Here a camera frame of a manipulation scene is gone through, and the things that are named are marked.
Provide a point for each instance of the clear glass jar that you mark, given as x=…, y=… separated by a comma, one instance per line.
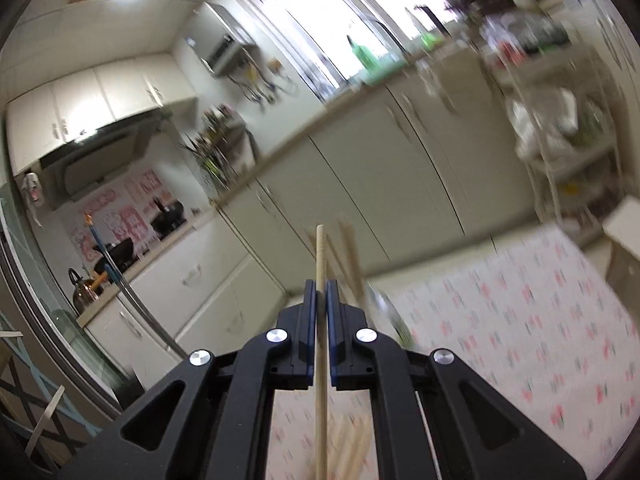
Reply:
x=385, y=318

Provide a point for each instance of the brass kettle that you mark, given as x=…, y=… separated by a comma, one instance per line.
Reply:
x=86, y=290

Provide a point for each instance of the gas water heater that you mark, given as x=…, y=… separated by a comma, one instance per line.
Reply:
x=219, y=41

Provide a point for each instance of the white rolling storage cart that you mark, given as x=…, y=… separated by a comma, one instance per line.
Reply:
x=555, y=91

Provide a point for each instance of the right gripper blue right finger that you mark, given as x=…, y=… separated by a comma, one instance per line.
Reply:
x=337, y=338

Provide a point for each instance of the cherry print tablecloth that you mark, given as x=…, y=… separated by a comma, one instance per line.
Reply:
x=532, y=314

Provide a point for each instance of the green dish soap bottle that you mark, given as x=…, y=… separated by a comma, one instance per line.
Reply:
x=366, y=58

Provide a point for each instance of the range hood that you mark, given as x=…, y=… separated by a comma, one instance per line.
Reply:
x=76, y=168

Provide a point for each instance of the black wok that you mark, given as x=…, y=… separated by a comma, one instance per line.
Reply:
x=169, y=218

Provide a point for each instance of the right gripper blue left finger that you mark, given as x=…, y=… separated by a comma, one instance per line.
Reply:
x=307, y=331

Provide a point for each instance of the wall utensil spice rack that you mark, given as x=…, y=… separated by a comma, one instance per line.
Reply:
x=223, y=149

